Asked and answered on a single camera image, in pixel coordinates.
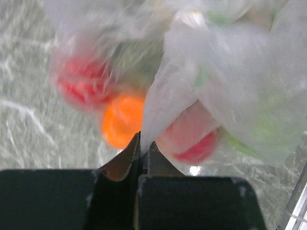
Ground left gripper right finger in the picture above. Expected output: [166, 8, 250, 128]
[135, 144, 266, 230]

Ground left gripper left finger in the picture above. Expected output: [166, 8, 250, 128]
[0, 134, 140, 230]

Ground red fake apple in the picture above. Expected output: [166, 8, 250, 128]
[156, 101, 220, 165]
[51, 58, 115, 111]

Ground orange fake persimmon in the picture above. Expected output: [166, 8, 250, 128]
[101, 93, 145, 149]

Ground light green fake fruit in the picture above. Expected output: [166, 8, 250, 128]
[227, 97, 307, 167]

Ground clear lemon-print plastic bag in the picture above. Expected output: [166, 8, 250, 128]
[44, 0, 307, 164]

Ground aluminium mounting rail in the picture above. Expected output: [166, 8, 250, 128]
[276, 163, 307, 230]

